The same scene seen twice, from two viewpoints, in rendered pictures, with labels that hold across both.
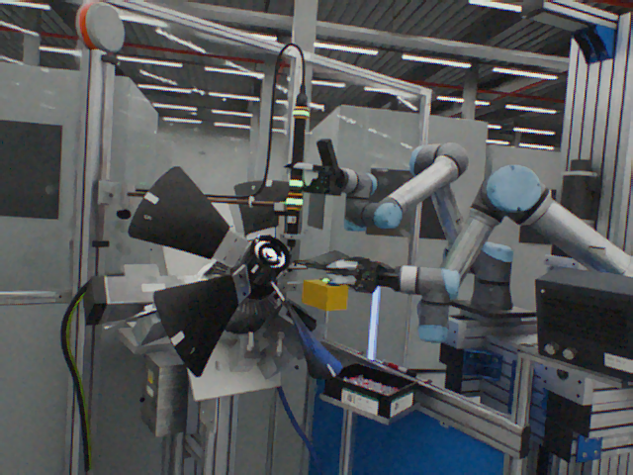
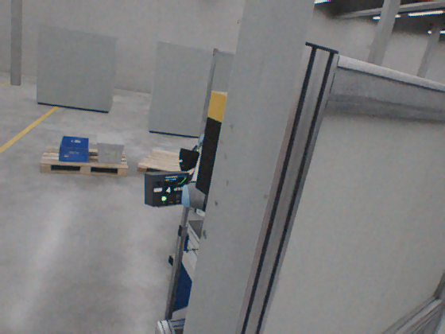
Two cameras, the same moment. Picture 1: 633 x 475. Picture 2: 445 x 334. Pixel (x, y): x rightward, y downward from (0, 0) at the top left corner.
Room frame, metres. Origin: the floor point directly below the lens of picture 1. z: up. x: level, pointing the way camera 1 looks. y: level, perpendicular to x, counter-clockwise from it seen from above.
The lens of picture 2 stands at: (1.17, -2.62, 1.97)
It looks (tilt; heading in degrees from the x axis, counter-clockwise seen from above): 17 degrees down; 85
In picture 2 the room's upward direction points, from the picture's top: 11 degrees clockwise
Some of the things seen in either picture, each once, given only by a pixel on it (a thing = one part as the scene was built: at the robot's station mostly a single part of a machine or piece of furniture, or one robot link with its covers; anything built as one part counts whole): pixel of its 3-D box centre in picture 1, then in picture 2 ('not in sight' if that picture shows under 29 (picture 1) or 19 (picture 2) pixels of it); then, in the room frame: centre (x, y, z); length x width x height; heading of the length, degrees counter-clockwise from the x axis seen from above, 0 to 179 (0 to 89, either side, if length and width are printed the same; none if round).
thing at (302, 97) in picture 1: (297, 166); not in sight; (1.39, 0.07, 1.46); 0.04 x 0.04 x 0.46
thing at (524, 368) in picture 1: (523, 384); (185, 211); (1.17, -0.53, 0.96); 0.03 x 0.03 x 0.20; 36
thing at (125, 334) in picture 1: (176, 335); not in sight; (1.76, 0.49, 0.85); 0.36 x 0.24 x 0.03; 126
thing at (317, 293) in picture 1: (324, 296); not in sight; (1.84, -0.04, 1.02); 0.16 x 0.10 x 0.11; 36
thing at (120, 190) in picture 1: (116, 193); not in sight; (1.59, 0.67, 1.35); 0.10 x 0.07 x 0.09; 71
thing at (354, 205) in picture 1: (359, 214); not in sight; (1.58, -0.13, 1.34); 0.11 x 0.08 x 0.11; 34
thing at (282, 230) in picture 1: (290, 221); not in sight; (1.39, 0.08, 1.31); 0.09 x 0.07 x 0.10; 71
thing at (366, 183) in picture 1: (358, 184); not in sight; (1.59, -0.12, 1.44); 0.11 x 0.08 x 0.09; 136
